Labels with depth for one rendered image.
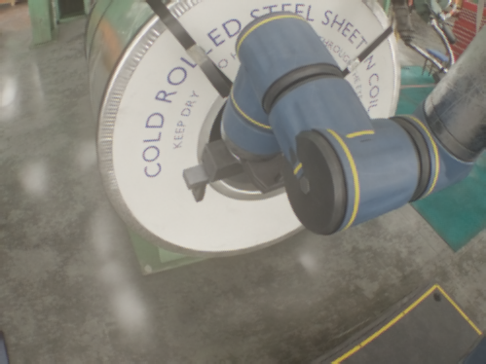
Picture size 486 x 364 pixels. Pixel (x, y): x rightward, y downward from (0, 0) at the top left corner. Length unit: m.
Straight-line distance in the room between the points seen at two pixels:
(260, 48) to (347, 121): 0.13
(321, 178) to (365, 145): 0.06
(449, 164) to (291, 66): 0.22
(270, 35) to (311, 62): 0.06
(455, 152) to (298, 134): 0.19
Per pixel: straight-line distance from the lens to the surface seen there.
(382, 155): 0.35
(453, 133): 0.41
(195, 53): 0.89
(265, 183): 0.54
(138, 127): 1.00
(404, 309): 1.39
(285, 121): 0.37
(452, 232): 2.41
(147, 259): 1.76
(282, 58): 0.39
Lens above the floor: 1.41
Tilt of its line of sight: 40 degrees down
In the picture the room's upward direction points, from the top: 6 degrees clockwise
